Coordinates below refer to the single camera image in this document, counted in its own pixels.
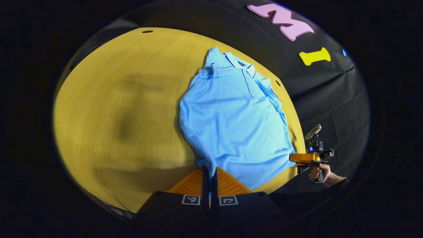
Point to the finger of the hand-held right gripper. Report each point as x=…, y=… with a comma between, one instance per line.
x=304, y=158

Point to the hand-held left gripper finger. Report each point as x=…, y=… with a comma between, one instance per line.
x=206, y=191
x=214, y=191

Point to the light blue T-shirt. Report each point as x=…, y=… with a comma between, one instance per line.
x=231, y=125

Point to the black backdrop cloth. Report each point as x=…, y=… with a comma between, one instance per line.
x=330, y=92

